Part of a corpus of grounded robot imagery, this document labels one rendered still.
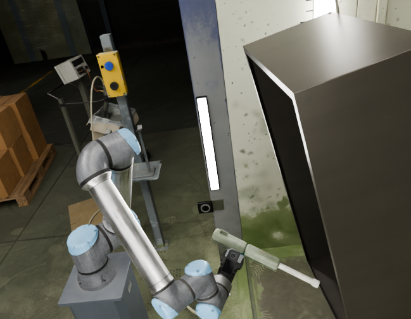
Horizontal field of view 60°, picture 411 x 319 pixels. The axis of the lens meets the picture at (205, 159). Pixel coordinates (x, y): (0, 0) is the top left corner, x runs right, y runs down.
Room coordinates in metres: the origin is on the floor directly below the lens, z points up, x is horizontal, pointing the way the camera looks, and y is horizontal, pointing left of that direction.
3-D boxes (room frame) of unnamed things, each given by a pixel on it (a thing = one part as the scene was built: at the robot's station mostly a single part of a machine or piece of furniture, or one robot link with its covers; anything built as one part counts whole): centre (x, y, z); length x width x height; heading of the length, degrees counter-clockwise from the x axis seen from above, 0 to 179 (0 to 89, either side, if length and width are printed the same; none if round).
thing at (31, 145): (4.10, 2.14, 0.33); 0.38 x 0.29 x 0.36; 3
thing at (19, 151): (3.69, 2.17, 0.33); 0.38 x 0.29 x 0.36; 5
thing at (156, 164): (2.05, 0.46, 0.78); 0.31 x 0.23 x 0.01; 86
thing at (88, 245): (1.32, 0.62, 0.83); 0.17 x 0.15 x 0.18; 129
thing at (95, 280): (1.32, 0.62, 0.69); 0.19 x 0.19 x 0.10
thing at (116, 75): (2.13, 0.46, 1.42); 0.12 x 0.06 x 0.26; 86
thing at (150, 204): (2.19, 0.46, 0.82); 0.06 x 0.06 x 1.64; 86
